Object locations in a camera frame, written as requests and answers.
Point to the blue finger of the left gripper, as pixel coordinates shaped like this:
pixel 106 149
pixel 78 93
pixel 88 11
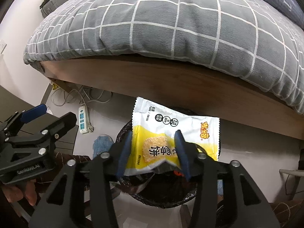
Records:
pixel 56 130
pixel 33 113

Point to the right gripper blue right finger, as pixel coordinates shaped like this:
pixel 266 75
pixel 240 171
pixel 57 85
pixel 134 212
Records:
pixel 181 150

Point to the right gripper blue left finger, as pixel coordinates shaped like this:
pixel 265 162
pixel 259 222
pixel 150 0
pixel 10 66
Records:
pixel 125 149

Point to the yellow white snack wrapper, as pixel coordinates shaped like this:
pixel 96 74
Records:
pixel 153 130

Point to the black lined trash bin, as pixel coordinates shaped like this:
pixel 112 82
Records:
pixel 165 186

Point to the person's left hand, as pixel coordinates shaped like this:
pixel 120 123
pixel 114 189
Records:
pixel 14 194

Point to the white power strip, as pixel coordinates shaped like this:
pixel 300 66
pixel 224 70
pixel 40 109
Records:
pixel 85 125

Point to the grey checked bed sheet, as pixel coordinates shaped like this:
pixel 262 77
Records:
pixel 249 39

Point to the wooden bed frame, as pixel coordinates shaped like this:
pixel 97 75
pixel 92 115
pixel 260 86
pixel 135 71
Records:
pixel 181 84

